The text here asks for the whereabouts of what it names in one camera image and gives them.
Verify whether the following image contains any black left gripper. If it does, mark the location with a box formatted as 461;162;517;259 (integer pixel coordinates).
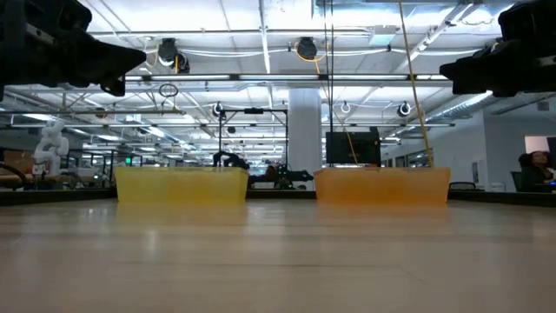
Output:
0;0;148;101

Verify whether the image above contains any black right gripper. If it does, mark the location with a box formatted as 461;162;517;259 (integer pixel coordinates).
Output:
439;0;556;97

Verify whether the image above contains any yellow translucent plastic bin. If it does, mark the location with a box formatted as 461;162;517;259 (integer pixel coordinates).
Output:
114;166;249;204

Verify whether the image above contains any orange translucent plastic bin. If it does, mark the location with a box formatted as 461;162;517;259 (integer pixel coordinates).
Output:
313;166;452;205

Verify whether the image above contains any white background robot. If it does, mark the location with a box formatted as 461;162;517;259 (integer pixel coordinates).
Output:
33;119;70;176

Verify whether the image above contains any brown cardboard box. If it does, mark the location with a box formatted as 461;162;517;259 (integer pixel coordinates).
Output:
3;150;36;176

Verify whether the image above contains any long linear ceiling light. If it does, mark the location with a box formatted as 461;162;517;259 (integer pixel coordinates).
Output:
121;72;455;83

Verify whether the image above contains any white structural column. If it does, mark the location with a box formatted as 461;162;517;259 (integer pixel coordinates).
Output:
288;88;323;190

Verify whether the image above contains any silver ventilation duct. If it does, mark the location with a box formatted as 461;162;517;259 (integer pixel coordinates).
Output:
427;90;556;125

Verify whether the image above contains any black ceiling cord reel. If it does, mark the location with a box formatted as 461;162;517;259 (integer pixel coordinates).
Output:
296;36;320;62
156;37;191;74

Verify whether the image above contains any thick yellow cable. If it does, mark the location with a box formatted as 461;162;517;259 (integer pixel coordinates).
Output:
397;0;434;170

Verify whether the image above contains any black background rig frame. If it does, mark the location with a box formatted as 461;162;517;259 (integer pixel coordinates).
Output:
218;107;289;169

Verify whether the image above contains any thin black hanging cable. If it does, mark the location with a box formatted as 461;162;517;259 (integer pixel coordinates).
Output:
322;0;328;131

